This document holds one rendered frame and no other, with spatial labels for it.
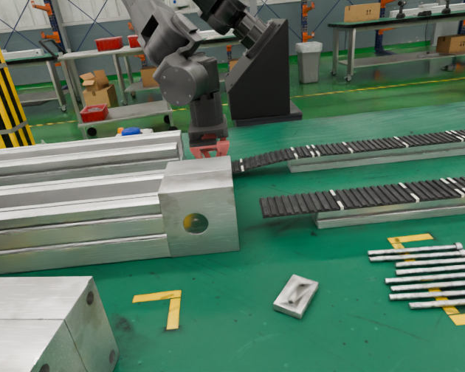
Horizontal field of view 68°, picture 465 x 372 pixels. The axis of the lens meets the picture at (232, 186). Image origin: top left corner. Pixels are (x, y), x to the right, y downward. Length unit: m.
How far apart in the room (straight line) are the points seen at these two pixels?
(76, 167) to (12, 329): 0.40
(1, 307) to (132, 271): 0.18
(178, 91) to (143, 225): 0.20
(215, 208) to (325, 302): 0.16
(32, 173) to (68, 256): 0.24
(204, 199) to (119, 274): 0.14
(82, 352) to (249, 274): 0.20
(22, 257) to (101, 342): 0.22
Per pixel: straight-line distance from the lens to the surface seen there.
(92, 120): 3.61
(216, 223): 0.43
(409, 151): 0.72
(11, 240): 0.51
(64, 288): 0.31
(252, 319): 0.37
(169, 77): 0.53
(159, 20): 0.61
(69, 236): 0.48
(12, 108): 3.86
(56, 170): 0.68
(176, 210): 0.43
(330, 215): 0.49
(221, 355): 0.35
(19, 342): 0.29
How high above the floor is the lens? 1.05
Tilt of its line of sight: 26 degrees down
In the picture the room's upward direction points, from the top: 6 degrees counter-clockwise
